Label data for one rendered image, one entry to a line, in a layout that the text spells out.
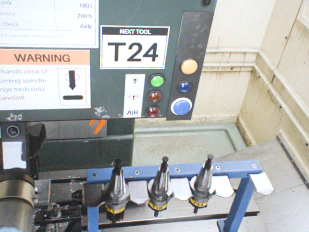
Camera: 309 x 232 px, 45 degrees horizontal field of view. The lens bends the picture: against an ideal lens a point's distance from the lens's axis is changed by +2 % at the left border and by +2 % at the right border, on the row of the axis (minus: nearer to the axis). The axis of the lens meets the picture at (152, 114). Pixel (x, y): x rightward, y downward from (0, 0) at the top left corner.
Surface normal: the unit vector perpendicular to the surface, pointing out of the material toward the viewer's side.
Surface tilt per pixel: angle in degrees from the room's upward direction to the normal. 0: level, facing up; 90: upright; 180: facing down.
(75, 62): 90
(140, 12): 90
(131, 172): 0
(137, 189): 0
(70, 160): 90
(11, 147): 62
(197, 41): 90
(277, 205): 24
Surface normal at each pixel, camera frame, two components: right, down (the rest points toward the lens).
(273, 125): -0.98, 0.03
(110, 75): 0.16, 0.64
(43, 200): 0.10, -0.77
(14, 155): 0.14, 0.21
